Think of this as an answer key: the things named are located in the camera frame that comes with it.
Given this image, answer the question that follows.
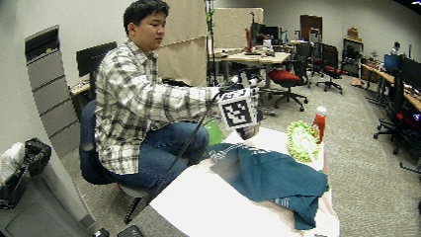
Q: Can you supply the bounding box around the white marker cube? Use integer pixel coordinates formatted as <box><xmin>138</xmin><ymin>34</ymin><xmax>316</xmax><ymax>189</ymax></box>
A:
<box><xmin>217</xmin><ymin>86</ymin><xmax>264</xmax><ymax>130</ymax></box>

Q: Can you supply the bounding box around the teal cloth shirt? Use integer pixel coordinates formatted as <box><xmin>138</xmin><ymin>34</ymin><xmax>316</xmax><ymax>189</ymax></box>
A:
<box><xmin>206</xmin><ymin>142</ymin><xmax>330</xmax><ymax>231</ymax></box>

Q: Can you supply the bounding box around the red sauce bottle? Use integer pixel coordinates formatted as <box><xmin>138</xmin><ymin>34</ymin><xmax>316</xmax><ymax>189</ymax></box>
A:
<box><xmin>312</xmin><ymin>106</ymin><xmax>329</xmax><ymax>145</ymax></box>

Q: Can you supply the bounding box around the red seat office chair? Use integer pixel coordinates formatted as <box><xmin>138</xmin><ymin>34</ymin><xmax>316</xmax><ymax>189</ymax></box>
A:
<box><xmin>266</xmin><ymin>42</ymin><xmax>313</xmax><ymax>113</ymax></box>

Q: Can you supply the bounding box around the wooden office desk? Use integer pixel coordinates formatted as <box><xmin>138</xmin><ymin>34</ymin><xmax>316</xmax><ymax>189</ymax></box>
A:
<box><xmin>213</xmin><ymin>47</ymin><xmax>292</xmax><ymax>90</ymax></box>

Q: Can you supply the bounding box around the black office chair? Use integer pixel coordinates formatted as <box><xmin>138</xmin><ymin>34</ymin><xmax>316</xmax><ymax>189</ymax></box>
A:
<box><xmin>314</xmin><ymin>42</ymin><xmax>345</xmax><ymax>96</ymax></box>

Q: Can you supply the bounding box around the the person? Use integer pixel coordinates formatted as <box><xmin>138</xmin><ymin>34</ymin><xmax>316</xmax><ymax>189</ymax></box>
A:
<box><xmin>93</xmin><ymin>0</ymin><xmax>222</xmax><ymax>190</ymax></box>

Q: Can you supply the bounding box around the beige partition panel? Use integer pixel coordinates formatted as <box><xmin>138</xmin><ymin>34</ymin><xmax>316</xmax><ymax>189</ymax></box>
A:
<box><xmin>156</xmin><ymin>0</ymin><xmax>209</xmax><ymax>87</ymax></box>

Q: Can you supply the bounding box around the black shelf rack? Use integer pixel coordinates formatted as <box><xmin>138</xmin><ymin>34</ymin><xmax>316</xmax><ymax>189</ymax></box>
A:
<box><xmin>341</xmin><ymin>37</ymin><xmax>365</xmax><ymax>78</ymax></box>

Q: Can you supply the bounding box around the dark mesh office chair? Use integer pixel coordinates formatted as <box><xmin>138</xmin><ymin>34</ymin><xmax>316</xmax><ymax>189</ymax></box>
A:
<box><xmin>371</xmin><ymin>67</ymin><xmax>421</xmax><ymax>156</ymax></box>

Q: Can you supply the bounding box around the brown door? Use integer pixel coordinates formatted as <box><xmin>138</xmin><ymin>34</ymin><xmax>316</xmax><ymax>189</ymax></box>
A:
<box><xmin>298</xmin><ymin>14</ymin><xmax>324</xmax><ymax>42</ymax></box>

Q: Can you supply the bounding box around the long wooden desk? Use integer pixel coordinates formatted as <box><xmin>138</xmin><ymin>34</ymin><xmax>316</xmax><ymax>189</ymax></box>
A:
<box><xmin>359</xmin><ymin>62</ymin><xmax>421</xmax><ymax>113</ymax></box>

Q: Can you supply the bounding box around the blue office chair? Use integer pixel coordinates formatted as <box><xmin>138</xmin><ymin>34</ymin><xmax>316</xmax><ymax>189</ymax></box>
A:
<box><xmin>78</xmin><ymin>70</ymin><xmax>156</xmax><ymax>225</ymax></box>

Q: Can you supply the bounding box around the black computer monitor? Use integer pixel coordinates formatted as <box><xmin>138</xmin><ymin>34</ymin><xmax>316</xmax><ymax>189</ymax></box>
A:
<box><xmin>74</xmin><ymin>40</ymin><xmax>118</xmax><ymax>78</ymax></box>

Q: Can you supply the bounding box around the grey filing cabinet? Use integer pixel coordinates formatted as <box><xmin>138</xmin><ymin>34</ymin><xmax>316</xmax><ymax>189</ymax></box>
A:
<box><xmin>24</xmin><ymin>25</ymin><xmax>81</xmax><ymax>158</ymax></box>

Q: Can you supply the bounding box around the black trash bin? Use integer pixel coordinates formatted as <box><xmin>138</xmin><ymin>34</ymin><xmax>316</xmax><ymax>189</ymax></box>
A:
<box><xmin>0</xmin><ymin>137</ymin><xmax>53</xmax><ymax>210</ymax></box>

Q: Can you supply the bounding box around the white plastic bag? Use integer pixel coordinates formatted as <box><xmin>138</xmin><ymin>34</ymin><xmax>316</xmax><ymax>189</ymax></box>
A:
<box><xmin>0</xmin><ymin>141</ymin><xmax>26</xmax><ymax>186</ymax></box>

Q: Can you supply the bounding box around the black glove cable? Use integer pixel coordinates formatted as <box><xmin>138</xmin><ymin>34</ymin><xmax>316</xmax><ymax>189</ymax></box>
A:
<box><xmin>150</xmin><ymin>86</ymin><xmax>241</xmax><ymax>198</ymax></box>

